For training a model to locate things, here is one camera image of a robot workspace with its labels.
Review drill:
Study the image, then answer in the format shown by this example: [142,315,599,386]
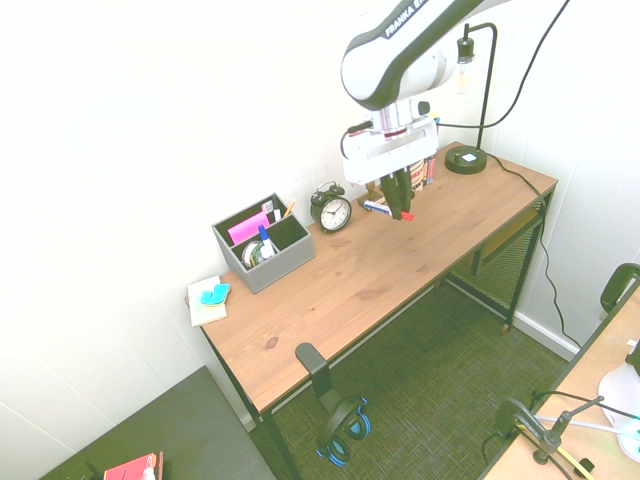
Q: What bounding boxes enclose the yellow strap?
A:
[513,423,596,479]

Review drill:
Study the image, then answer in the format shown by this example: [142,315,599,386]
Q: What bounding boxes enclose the black alarm clock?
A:
[309,181,354,234]

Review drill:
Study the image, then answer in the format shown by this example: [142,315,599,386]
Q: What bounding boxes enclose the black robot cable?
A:
[436,0,573,131]

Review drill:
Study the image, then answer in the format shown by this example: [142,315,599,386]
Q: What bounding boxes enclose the black curved handle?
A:
[599,262,640,312]

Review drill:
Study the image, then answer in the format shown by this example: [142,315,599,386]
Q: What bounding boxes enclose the wooden rubber stamp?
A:
[357,180,385,212]

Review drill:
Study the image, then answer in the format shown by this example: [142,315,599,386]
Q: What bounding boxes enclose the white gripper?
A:
[342,114,441,222]

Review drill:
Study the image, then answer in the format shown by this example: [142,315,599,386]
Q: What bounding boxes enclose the black stand rod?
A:
[552,395,607,444]

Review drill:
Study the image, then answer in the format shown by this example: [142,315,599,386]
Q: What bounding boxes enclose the white marker red cap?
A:
[362,199,416,222]

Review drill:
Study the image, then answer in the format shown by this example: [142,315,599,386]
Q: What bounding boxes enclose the short black wrist cable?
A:
[340,119,374,160]

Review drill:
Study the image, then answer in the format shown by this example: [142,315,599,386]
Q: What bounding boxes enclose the tape roll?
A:
[241,240,265,269]

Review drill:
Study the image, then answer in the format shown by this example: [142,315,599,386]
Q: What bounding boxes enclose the black headphone hook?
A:
[294,342,347,417]

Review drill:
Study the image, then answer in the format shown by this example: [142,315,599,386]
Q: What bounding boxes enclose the dark low table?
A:
[37,364,279,480]

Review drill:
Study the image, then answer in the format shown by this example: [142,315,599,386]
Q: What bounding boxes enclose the thin black cable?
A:
[531,389,640,422]

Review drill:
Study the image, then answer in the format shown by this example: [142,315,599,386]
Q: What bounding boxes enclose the black desk lamp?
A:
[444,22,499,176]

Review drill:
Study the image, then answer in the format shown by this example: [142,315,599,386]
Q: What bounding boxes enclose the wooden desk black frame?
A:
[183,142,559,480]

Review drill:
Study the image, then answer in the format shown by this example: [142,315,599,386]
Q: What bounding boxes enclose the cyan sticky notes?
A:
[200,282,233,307]

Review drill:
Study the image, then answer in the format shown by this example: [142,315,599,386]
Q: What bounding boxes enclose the grey fabric desk organizer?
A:
[211,192,317,295]

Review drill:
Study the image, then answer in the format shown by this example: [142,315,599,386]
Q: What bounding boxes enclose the red notebook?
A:
[102,450,165,480]

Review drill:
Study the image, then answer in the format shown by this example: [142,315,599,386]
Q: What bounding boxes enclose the black lamp power cable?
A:
[484,152,584,349]

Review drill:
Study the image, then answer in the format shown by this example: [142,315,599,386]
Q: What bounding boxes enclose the black mesh desk panel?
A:
[448,207,545,322]

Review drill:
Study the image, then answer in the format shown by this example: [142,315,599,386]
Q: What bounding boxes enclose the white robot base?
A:
[597,339,640,464]

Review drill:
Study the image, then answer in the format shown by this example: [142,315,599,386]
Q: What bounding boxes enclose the pink sticky notes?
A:
[227,210,272,245]

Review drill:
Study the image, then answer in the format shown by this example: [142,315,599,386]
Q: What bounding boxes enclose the black table clamp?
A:
[494,396,557,465]

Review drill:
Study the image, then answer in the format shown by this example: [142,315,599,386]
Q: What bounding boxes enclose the black blue headphones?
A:
[314,395,373,469]

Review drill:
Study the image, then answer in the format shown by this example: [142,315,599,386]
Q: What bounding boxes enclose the white notepad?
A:
[186,274,229,329]

